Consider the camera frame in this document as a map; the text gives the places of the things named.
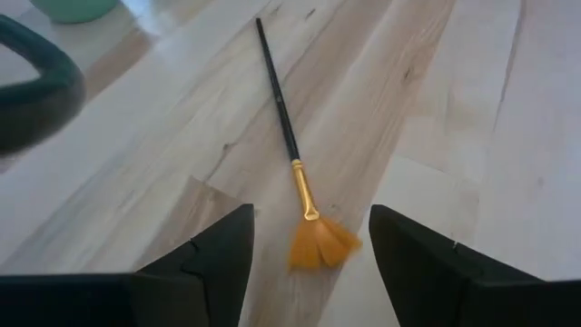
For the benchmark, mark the orange fan paintbrush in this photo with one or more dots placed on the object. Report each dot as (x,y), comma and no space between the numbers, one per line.
(318,247)

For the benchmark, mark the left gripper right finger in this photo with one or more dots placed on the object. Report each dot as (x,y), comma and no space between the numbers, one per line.
(445,290)

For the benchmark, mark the mint green plastic cup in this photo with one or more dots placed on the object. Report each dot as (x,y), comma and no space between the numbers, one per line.
(72,9)

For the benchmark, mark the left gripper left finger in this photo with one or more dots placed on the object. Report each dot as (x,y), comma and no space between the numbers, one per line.
(195,290)

